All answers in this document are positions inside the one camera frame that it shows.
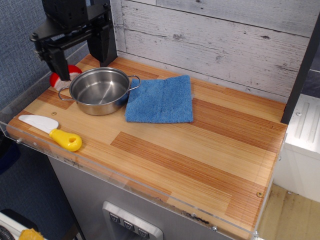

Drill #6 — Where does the blue towel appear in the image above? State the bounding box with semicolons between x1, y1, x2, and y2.
125;75;194;124

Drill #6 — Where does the silver dispenser panel with buttons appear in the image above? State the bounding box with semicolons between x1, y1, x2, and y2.
102;201;164;240

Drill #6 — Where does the red and white toy sushi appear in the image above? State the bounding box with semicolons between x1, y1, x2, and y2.
49;65;82;91

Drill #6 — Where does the dark left vertical post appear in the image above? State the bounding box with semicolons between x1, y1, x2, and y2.
90;0;118;67

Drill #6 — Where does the white toy knife yellow handle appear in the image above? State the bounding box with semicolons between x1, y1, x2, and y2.
18;115;83;152

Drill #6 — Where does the dark vertical post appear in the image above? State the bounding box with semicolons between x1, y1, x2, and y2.
90;0;118;67
280;15;320;125

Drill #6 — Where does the clear acrylic table guard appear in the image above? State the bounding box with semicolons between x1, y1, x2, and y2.
0;36;288;240

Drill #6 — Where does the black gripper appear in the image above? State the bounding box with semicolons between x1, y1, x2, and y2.
30;0;111;81

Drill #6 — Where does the dark right vertical post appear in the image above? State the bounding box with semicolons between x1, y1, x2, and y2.
280;15;320;125

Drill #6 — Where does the yellow object at bottom left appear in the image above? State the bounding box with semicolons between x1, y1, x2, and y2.
18;228;45;240

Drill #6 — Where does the white side appliance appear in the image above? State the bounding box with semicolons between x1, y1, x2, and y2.
273;94;320;202

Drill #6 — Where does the stainless steel pot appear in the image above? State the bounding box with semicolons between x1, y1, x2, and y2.
58;67;141;116

